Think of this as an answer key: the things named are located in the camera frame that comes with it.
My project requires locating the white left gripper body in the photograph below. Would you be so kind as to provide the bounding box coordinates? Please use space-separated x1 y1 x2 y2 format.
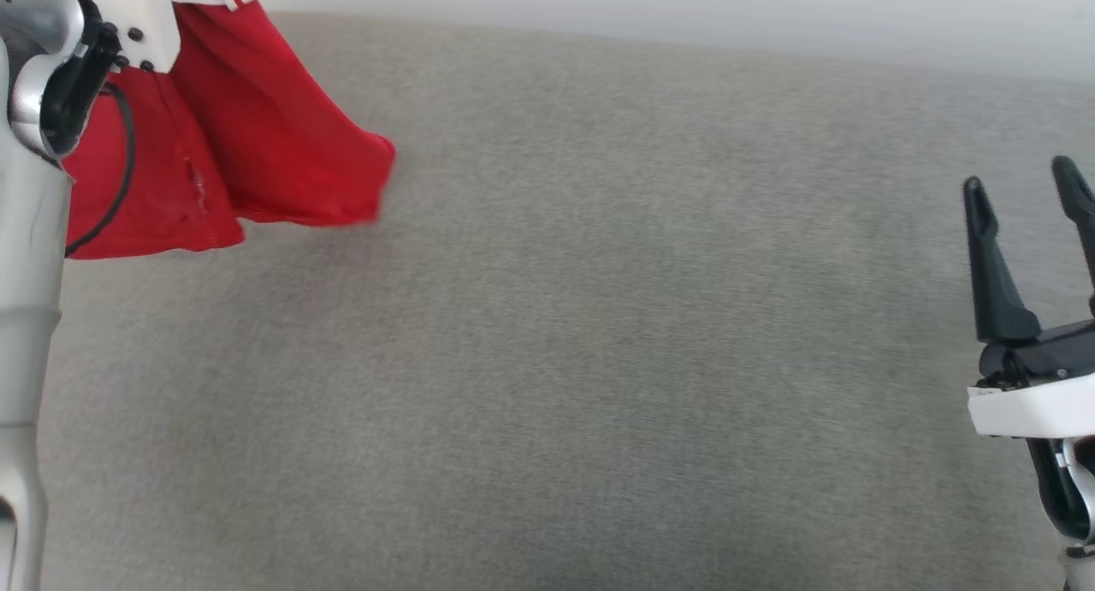
64 0 185 73

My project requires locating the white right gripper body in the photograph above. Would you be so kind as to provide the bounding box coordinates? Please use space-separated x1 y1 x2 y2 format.
967 319 1095 439

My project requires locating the red Bulls 23 jersey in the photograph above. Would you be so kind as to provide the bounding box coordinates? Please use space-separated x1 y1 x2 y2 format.
64 0 397 260

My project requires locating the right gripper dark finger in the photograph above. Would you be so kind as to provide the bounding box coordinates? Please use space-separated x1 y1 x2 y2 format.
1051 154 1095 294
962 175 1043 346

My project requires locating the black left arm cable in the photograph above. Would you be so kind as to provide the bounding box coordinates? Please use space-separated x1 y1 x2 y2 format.
65 80 138 258

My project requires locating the grey fabric sofa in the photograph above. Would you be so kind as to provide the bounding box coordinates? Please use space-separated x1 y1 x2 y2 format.
34 11 1095 591

